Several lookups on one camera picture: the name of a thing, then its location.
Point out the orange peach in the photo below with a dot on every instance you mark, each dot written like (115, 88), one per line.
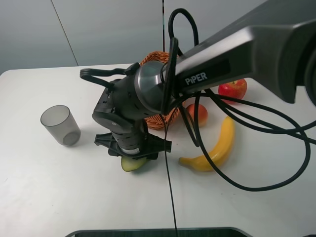
(202, 114)

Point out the grey translucent plastic cup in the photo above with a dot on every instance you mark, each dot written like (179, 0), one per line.
(60, 123)

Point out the red apple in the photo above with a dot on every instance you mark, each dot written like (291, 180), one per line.
(235, 89)

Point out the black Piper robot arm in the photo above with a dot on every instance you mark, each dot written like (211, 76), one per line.
(274, 44)

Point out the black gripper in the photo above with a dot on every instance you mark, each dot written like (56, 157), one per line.
(137, 144)

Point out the brown wicker basket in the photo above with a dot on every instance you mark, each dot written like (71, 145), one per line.
(156, 122)

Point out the halved avocado with pit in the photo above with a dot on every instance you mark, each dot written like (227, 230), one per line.
(129, 164)

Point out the dark device edge at bottom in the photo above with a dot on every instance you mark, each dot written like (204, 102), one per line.
(186, 232)

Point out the yellow banana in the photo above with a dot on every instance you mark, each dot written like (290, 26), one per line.
(220, 152)

